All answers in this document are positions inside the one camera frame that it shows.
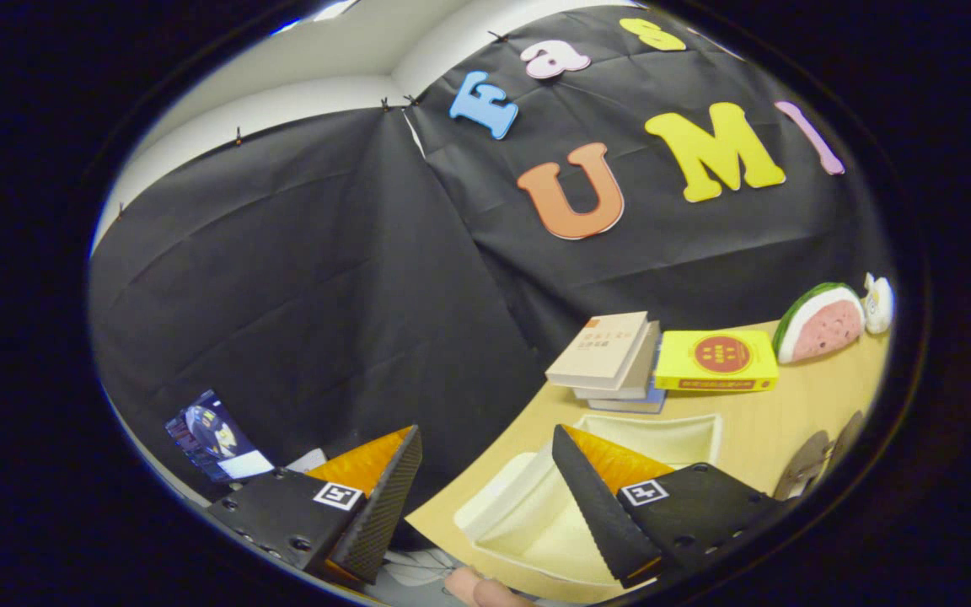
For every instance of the yellow book with red circle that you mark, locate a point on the yellow book with red circle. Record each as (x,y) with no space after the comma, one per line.
(679,358)

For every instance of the blue book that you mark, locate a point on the blue book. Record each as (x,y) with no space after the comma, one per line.
(633,406)

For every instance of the cream fabric storage box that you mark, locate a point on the cream fabric storage box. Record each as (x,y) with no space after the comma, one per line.
(528,518)

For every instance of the watermelon slice plush toy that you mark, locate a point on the watermelon slice plush toy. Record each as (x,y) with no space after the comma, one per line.
(827,324)

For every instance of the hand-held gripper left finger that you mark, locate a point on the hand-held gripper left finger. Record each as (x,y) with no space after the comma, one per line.
(384,514)

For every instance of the white plush toy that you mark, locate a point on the white plush toy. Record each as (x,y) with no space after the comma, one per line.
(879,303)

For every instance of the beige book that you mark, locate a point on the beige book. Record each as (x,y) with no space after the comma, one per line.
(599,350)

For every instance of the grey book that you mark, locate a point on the grey book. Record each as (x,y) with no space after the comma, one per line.
(641,371)

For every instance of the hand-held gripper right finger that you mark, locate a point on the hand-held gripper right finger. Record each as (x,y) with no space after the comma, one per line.
(599,514)

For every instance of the white device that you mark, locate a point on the white device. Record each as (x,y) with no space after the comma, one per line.
(308,460)

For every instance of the computer screen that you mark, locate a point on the computer screen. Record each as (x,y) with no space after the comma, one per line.
(207,430)

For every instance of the brown suede shoe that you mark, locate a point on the brown suede shoe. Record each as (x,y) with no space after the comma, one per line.
(848,438)
(802,464)

